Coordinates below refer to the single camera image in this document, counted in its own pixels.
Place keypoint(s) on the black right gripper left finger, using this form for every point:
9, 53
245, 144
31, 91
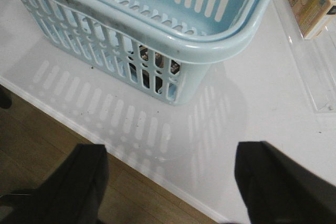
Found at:
73, 193

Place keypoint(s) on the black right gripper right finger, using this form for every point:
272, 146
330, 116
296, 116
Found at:
276, 189

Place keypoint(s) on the black tissue pack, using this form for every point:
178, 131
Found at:
153, 71

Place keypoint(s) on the light blue plastic basket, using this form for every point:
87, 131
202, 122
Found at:
195, 33

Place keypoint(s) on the clear acrylic tray right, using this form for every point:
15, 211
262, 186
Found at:
315, 58

